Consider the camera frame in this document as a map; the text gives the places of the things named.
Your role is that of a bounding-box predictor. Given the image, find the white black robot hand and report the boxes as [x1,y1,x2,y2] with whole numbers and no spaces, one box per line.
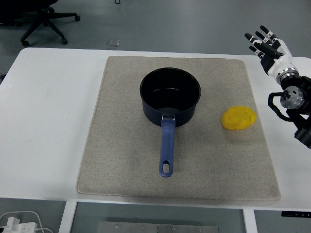
[244,25,294,76]

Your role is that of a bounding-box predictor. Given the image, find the black table control panel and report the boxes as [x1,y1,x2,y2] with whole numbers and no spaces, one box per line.
[281,211,307,217]

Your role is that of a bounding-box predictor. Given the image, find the white table leg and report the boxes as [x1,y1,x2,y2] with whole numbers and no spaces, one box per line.
[242,208,258,233]
[59,201,77,233]

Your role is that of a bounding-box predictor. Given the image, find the beige fabric mat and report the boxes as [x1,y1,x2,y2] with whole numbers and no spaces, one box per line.
[76,55,281,201]

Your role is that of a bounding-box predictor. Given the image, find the grey metal plate with screws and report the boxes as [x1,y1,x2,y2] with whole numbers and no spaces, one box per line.
[97,221,220,233]

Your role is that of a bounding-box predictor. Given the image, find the black office chair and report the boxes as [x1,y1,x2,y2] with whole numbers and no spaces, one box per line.
[0,0,81,47]

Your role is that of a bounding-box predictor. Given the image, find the white power strip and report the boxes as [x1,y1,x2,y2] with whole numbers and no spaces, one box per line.
[0,216,37,233]

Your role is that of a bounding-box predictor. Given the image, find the blue pot with handle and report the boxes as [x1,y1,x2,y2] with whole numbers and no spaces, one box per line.
[139,67,202,178]

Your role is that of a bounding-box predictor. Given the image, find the white power cable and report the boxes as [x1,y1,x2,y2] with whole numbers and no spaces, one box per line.
[0,210,53,233]

